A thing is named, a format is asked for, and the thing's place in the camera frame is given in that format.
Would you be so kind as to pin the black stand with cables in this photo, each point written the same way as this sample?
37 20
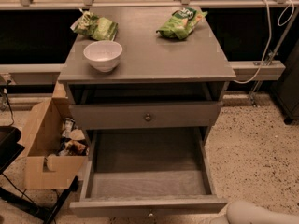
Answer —
16 196

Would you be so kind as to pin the trash inside cardboard box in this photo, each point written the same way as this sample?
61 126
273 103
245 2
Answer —
72 142

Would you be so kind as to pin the green chip bag right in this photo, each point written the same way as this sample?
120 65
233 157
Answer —
181 23

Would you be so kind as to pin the grey metal railing frame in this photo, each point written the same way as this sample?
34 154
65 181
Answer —
27 26

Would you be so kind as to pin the green chip bag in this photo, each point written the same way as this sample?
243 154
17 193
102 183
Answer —
95 27
181 23

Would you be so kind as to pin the white ceramic bowl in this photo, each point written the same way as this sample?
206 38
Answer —
104 55

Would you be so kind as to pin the green chip bag left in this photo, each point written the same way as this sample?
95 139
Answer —
95 27

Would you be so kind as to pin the open cardboard box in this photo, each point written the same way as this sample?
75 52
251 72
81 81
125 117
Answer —
41 137

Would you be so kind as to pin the dark cabinet at right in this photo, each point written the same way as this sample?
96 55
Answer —
286 89

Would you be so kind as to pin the grey top drawer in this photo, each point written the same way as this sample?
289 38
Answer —
152 115

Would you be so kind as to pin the grey wooden drawer cabinet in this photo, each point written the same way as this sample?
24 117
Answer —
153 69

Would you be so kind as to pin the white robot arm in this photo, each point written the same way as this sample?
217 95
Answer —
242 212

